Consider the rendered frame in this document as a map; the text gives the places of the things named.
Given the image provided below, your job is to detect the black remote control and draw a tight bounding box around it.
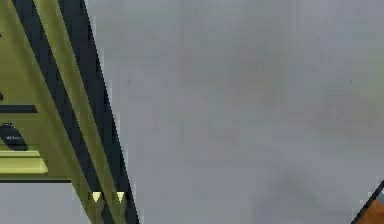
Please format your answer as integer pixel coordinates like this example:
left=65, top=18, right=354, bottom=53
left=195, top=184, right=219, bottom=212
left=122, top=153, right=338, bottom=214
left=0, top=122, right=29, bottom=152

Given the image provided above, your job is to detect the orange framed object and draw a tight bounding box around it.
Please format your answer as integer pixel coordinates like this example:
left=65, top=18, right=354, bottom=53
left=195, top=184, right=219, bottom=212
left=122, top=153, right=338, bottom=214
left=350, top=180, right=384, bottom=224

